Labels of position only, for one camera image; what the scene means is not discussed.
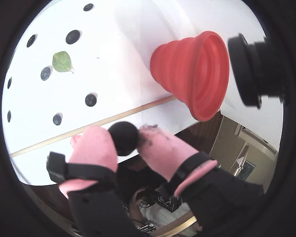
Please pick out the dark blueberry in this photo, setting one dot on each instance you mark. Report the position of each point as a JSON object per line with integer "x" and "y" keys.
{"x": 72, "y": 37}
{"x": 124, "y": 138}
{"x": 57, "y": 119}
{"x": 88, "y": 7}
{"x": 9, "y": 116}
{"x": 9, "y": 82}
{"x": 90, "y": 100}
{"x": 31, "y": 40}
{"x": 45, "y": 73}

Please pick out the black camera lens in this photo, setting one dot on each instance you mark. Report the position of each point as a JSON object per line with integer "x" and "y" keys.
{"x": 256, "y": 69}

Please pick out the pink padded gripper finger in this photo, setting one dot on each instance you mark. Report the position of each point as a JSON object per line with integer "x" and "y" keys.
{"x": 96, "y": 148}
{"x": 167, "y": 153}

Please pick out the red collapsible silicone cup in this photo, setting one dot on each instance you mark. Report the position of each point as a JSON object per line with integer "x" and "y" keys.
{"x": 187, "y": 74}

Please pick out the white paper sheet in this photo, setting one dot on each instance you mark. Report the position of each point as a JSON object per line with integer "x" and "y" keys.
{"x": 113, "y": 74}

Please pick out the green leaf with stem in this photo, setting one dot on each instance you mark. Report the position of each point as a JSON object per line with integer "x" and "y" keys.
{"x": 61, "y": 61}

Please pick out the thin wooden stick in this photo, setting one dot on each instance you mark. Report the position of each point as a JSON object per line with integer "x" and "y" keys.
{"x": 143, "y": 108}

